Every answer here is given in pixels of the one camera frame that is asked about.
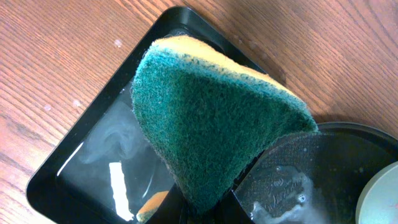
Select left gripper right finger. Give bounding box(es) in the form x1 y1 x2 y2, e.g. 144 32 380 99
214 190 253 224

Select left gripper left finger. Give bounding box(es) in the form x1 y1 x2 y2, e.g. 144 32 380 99
146 184 188 224

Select green yellow sponge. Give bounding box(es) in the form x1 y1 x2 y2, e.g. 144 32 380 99
131 35 318 215

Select light blue plate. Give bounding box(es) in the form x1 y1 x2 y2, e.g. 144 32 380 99
356 162 397 224

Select black rectangular water tray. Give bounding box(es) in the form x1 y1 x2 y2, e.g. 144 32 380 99
25 6 268 224

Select round black tray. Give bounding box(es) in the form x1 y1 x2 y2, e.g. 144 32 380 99
234 123 397 223

